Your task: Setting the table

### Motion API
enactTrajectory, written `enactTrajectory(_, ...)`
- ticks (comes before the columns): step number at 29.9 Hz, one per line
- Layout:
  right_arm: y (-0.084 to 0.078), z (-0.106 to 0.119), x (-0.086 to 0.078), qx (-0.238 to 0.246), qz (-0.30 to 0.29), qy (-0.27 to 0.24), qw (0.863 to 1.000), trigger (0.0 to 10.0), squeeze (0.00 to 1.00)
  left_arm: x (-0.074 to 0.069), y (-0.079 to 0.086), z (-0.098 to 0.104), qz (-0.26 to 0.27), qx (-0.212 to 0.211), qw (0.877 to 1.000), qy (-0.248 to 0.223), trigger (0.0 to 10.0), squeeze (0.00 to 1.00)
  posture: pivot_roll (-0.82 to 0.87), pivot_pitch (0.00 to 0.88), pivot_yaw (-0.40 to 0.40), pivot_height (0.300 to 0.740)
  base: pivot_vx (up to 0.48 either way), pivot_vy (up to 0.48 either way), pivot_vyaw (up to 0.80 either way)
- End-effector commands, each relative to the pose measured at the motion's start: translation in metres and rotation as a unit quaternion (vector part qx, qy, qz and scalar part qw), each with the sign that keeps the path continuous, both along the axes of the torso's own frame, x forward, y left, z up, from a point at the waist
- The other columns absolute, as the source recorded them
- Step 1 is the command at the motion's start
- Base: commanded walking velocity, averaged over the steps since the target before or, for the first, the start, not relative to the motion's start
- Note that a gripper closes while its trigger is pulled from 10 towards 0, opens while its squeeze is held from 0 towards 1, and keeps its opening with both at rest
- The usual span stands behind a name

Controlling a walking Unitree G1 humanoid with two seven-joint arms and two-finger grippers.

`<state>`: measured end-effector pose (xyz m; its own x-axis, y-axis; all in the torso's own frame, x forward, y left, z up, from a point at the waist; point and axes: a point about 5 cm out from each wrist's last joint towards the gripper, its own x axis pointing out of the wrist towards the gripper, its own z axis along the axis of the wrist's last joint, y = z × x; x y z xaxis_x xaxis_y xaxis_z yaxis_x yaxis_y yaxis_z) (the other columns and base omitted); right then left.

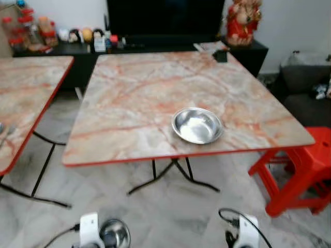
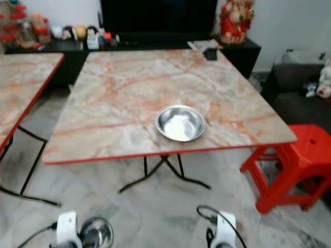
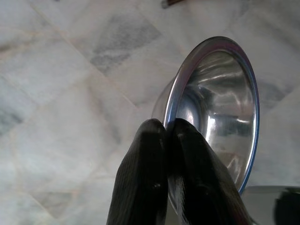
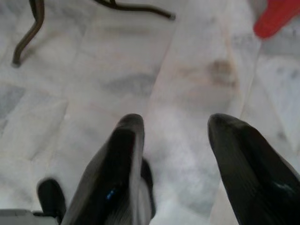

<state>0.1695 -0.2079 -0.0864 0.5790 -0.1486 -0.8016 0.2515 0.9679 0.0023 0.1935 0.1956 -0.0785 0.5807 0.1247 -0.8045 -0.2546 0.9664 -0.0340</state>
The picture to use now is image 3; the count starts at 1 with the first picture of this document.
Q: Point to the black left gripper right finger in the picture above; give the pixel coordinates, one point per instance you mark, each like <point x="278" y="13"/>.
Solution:
<point x="199" y="182"/>

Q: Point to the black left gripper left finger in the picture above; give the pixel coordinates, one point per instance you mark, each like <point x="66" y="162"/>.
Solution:
<point x="140" y="175"/>

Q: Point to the stainless steel bowl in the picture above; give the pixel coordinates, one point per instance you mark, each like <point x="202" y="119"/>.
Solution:
<point x="222" y="98"/>

